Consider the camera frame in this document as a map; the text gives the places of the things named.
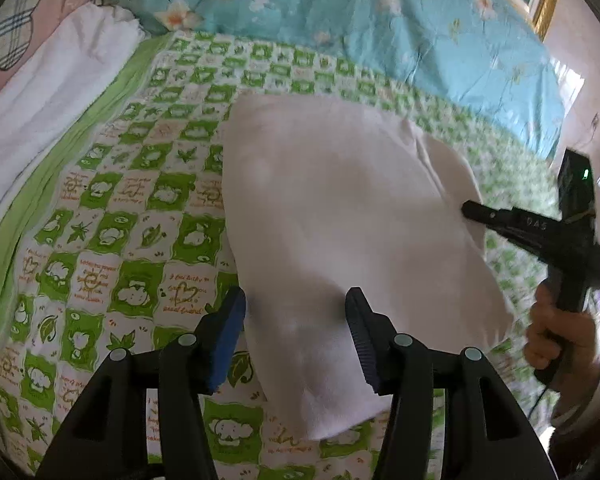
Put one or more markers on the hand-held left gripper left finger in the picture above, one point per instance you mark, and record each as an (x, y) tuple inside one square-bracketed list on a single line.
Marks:
[(232, 332)]

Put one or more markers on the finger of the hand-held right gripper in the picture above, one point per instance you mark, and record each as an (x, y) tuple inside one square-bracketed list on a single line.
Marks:
[(505, 222)]

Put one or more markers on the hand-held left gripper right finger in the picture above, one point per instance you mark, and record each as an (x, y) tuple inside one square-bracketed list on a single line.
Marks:
[(362, 340)]

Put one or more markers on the cream white hooded garment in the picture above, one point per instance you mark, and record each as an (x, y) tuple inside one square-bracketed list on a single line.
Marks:
[(340, 210)]

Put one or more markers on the person's right forearm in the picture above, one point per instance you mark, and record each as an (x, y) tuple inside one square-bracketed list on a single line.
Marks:
[(585, 400)]

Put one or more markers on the person's right hand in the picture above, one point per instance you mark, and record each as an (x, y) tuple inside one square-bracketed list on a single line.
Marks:
[(560, 340)]

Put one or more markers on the green checked printed bedsheet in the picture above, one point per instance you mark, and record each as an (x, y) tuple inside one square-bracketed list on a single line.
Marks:
[(130, 210)]

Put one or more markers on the blue floral quilt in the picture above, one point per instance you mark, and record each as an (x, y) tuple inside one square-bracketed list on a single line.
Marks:
[(380, 35)]

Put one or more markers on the white towel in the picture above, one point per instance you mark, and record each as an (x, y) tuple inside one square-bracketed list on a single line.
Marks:
[(45, 90)]

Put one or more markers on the pink pillow with plaid patch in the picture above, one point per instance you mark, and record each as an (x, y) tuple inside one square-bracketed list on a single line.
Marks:
[(65, 0)]

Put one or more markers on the gold picture frame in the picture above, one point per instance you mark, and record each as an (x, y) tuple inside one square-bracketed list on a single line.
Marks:
[(547, 0)]

